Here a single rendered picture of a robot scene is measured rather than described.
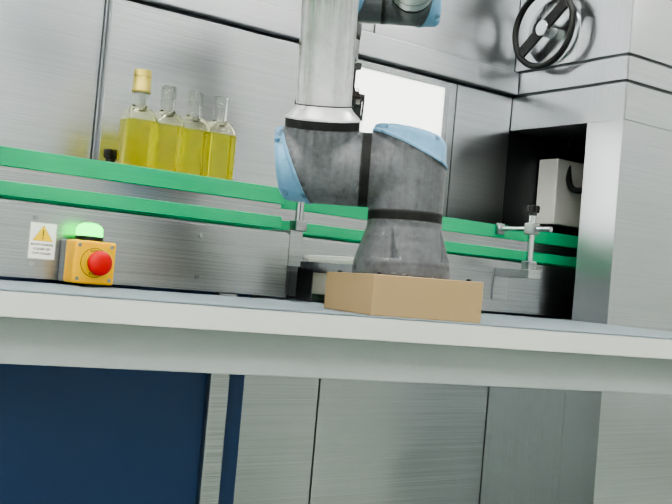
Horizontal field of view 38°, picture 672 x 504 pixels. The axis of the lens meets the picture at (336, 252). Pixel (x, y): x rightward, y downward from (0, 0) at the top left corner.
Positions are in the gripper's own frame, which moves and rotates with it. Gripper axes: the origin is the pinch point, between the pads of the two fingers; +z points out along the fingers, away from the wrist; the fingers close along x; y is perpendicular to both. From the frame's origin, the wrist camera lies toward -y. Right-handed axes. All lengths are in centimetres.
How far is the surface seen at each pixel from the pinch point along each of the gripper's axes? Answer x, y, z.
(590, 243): 77, 9, 12
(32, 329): -70, 36, 27
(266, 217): -13.6, 2.5, 12.0
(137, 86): -35.1, -13.3, -10.0
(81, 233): -52, 7, 17
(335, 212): 9.5, -6.0, 10.1
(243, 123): -4.0, -24.6, -6.8
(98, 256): -52, 13, 20
